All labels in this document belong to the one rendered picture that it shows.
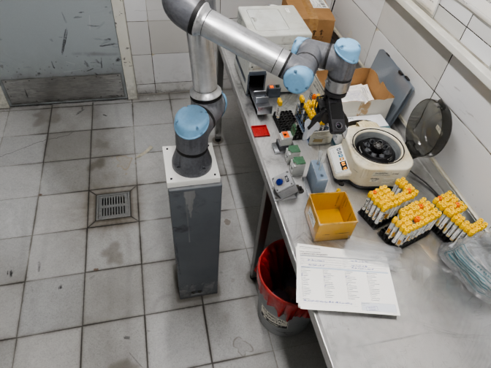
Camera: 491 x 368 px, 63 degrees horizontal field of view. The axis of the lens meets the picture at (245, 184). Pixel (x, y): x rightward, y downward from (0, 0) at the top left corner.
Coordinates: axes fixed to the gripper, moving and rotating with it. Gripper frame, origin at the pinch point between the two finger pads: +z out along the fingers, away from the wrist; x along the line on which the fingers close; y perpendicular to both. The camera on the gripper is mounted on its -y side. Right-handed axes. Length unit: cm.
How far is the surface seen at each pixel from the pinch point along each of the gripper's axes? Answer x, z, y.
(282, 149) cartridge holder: 8.4, 18.8, 16.7
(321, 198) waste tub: 2.1, 13.8, -14.4
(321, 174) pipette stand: -0.1, 10.9, -5.4
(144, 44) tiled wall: 71, 64, 184
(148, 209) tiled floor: 71, 108, 63
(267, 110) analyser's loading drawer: 10.6, 17.0, 39.8
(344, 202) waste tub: -5.9, 14.1, -16.5
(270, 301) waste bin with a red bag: 15, 71, -24
